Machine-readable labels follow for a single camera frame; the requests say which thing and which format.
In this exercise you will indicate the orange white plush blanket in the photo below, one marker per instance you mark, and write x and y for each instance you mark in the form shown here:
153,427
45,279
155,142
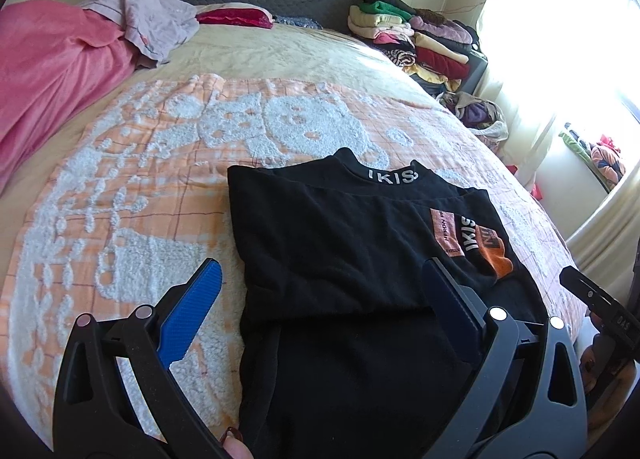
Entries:
137,199

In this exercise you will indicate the lilac crumpled garment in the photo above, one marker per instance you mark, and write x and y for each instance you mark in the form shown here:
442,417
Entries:
153,27

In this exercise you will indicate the dark patterned pillow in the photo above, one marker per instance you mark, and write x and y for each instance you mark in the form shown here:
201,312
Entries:
301,22

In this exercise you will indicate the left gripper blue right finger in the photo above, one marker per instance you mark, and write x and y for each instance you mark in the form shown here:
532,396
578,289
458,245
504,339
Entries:
456,312

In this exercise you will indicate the beige bed sheet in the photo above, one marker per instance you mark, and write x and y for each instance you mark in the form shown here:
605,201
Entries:
291,53

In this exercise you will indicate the red plastic bag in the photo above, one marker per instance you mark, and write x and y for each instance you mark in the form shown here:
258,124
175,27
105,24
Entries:
536,193

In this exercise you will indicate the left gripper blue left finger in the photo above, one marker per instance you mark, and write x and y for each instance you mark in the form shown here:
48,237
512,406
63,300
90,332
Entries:
187,309

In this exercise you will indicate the person's left hand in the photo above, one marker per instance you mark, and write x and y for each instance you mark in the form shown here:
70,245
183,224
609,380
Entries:
232,442

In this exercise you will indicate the colourful clothes by window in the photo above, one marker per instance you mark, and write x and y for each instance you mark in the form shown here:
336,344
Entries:
602,158

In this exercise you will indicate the pink blanket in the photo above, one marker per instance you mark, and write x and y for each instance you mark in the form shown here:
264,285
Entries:
56,60

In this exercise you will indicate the black sweater with orange patch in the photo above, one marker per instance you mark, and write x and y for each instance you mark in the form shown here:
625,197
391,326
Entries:
343,356

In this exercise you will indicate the white curtain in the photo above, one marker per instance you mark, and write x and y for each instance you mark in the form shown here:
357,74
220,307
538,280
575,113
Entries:
558,61

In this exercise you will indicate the stack of folded clothes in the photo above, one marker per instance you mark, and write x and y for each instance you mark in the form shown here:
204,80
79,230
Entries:
441,54

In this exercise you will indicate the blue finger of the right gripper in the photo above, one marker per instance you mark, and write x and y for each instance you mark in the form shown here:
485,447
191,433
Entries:
582,287

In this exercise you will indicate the person's right hand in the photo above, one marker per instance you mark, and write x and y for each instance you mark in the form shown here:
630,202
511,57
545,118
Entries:
607,380

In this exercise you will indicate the bag of purple clothes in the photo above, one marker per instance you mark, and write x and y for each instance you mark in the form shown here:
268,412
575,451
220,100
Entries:
483,118

